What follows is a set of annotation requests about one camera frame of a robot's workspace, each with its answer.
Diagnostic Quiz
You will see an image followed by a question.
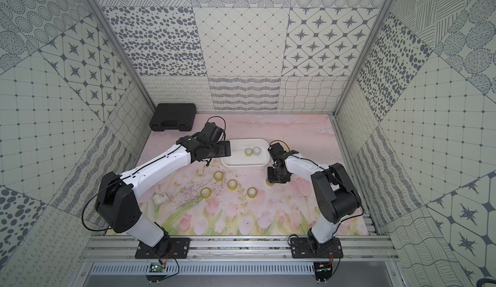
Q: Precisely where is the aluminium mounting rail frame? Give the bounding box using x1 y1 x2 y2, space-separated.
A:
79 235 399 262

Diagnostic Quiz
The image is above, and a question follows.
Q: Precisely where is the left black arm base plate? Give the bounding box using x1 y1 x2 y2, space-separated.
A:
135 237 191 259

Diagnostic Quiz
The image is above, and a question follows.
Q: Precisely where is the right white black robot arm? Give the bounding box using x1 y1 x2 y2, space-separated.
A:
267 142 364 246

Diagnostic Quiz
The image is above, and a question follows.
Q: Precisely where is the black plastic tool case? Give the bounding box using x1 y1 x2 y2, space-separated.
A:
149 103 196 132

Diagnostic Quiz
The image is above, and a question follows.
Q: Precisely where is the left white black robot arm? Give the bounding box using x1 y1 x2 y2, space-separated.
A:
94 122 231 256

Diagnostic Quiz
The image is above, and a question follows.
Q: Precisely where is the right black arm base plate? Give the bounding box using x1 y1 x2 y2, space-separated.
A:
288 237 344 259

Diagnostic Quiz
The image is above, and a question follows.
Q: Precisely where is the white plastic storage box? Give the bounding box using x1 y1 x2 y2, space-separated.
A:
221 138 270 168

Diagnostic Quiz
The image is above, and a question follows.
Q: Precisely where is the small white object on table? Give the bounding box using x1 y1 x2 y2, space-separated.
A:
152 193 169 206

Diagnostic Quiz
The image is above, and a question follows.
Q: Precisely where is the left green circuit board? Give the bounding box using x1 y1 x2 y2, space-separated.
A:
149 262 164 273

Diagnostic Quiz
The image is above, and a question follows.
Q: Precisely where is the right controller board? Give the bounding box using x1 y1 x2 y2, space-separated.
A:
313 262 333 284

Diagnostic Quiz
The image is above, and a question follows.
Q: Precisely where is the yellow tape roll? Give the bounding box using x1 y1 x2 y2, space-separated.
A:
266 178 275 187
227 179 238 191
213 171 224 182
200 187 212 199
247 187 258 199

